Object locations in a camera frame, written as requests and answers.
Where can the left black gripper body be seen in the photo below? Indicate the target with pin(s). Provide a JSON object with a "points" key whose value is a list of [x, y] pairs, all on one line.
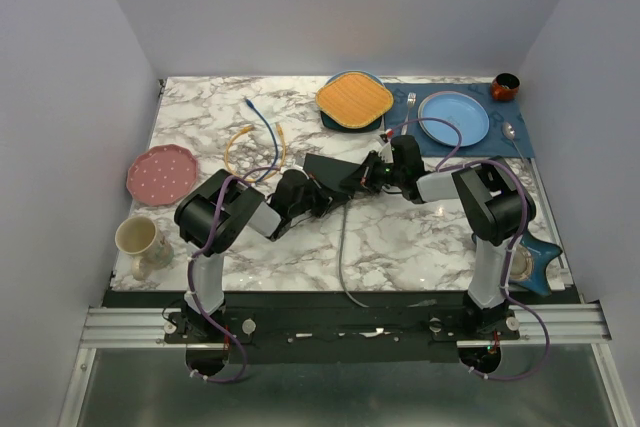
{"points": [[314, 200]]}

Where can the blue round plate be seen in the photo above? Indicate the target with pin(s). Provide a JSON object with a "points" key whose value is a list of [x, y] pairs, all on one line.
{"points": [[454, 118]]}

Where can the blue star shaped dish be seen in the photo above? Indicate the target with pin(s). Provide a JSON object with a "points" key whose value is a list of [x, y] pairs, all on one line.
{"points": [[530, 263]]}

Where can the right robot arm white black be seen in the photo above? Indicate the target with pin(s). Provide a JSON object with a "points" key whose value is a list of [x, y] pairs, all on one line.
{"points": [[495, 203]]}

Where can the black mounting base rail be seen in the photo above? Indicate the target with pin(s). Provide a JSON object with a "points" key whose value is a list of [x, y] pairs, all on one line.
{"points": [[253, 327]]}

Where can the red brown small bowl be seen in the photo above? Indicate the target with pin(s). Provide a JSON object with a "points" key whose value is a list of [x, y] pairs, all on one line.
{"points": [[504, 87]]}

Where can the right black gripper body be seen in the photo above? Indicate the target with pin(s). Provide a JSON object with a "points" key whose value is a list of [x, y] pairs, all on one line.
{"points": [[391, 176]]}

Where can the cream ceramic cup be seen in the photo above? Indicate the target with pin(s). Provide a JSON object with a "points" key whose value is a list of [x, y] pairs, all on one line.
{"points": [[142, 240]]}

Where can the blue cloth placemat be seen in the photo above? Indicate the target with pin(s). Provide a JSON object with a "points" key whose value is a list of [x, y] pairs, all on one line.
{"points": [[494, 144]]}

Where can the aluminium frame rail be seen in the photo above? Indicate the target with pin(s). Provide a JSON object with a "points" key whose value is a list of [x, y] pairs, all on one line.
{"points": [[121, 328]]}

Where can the dark teal square plate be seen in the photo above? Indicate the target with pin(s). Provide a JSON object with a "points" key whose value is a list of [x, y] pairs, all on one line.
{"points": [[331, 124]]}

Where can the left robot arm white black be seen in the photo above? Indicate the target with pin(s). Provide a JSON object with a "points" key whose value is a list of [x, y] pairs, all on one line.
{"points": [[212, 218]]}

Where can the pink dotted plate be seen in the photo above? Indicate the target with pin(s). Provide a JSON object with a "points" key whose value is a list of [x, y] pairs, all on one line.
{"points": [[162, 176]]}

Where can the silver spoon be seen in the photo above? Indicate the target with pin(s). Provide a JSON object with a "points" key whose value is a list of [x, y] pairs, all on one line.
{"points": [[509, 133]]}

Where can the silver fork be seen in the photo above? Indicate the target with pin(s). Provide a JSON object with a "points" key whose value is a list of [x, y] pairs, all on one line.
{"points": [[410, 103]]}

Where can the black network switch box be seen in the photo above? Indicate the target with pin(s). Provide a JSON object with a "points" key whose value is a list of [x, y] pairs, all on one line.
{"points": [[333, 175]]}

